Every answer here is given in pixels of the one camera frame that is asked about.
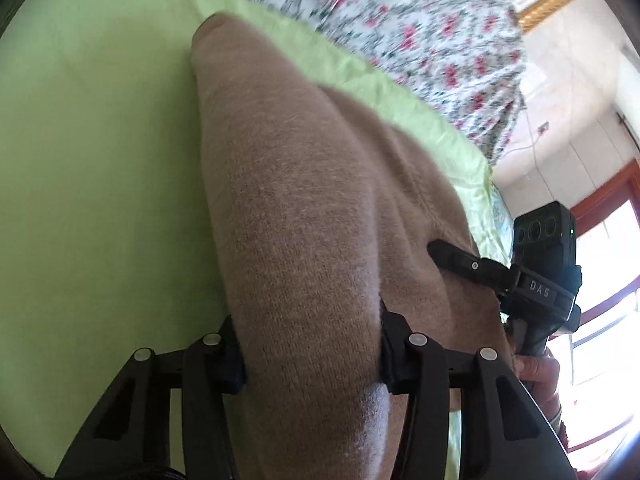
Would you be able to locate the pink rose floral quilt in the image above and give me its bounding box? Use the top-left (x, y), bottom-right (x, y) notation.
top-left (60, 0), bottom-right (526, 166)

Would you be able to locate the light green bed sheet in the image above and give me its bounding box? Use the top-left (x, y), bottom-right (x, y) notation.
top-left (0, 0), bottom-right (501, 480)

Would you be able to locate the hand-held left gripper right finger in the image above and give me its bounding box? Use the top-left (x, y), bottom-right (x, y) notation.
top-left (380, 300), bottom-right (578, 480)

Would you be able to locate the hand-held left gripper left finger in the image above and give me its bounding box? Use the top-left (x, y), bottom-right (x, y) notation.
top-left (55, 315), bottom-right (248, 480)

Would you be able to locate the person's right hand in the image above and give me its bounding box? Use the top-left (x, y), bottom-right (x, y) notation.
top-left (515, 346), bottom-right (562, 420)

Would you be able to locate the white wall cable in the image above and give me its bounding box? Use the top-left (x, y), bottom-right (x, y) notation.
top-left (500, 130), bottom-right (546, 171)

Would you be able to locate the light blue patterned sheet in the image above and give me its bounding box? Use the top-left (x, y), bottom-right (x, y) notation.
top-left (491, 184), bottom-right (517, 243)

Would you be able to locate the beige knitted sweater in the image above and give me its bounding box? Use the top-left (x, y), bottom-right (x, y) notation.
top-left (190, 12), bottom-right (516, 480)

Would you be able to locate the wooden window frame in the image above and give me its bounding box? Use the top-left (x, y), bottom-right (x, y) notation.
top-left (550, 159), bottom-right (640, 471)

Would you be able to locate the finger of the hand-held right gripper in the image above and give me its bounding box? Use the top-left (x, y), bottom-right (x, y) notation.
top-left (427, 239), bottom-right (521, 293)

